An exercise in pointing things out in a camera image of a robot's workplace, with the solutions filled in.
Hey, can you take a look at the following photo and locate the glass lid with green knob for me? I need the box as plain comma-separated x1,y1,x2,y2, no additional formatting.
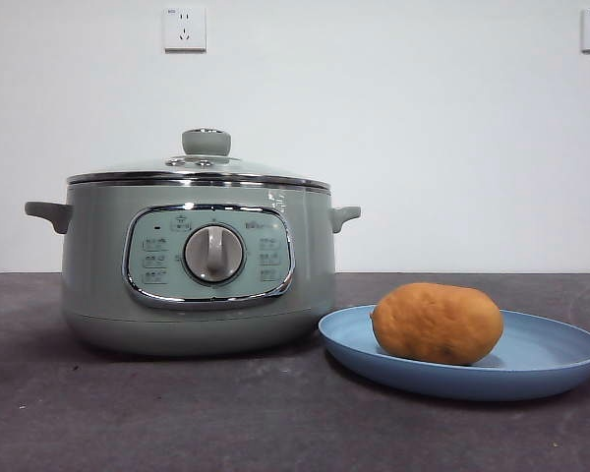
66,128,331,191

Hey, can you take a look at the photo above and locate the orange-brown potato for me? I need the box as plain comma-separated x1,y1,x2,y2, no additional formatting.
370,281,504,367

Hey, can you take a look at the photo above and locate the blue round plate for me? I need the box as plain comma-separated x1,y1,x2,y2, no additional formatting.
317,304,590,402

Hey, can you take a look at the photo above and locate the pale green electric steamer pot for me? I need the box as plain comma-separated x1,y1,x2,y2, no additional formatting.
24,182,362,356

